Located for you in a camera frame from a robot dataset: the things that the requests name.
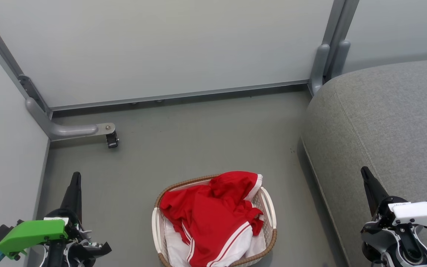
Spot white laundry basket brown rim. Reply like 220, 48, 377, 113
152, 174, 278, 267

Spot red and white garment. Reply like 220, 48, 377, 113
159, 171, 264, 267

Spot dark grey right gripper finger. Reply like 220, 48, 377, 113
361, 167, 389, 217

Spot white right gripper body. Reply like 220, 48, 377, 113
375, 197, 427, 232

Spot grey partition post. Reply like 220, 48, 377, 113
0, 7, 53, 115
308, 0, 360, 97

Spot grey partition bottom rail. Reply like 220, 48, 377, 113
50, 79, 309, 112

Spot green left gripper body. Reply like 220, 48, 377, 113
0, 208, 85, 259

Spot grey partition foot bracket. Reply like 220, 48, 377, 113
26, 97, 116, 141

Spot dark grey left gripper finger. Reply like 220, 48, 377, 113
61, 172, 83, 223

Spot grey fabric sofa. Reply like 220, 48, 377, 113
301, 57, 427, 267

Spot white cloth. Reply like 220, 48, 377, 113
163, 219, 268, 267

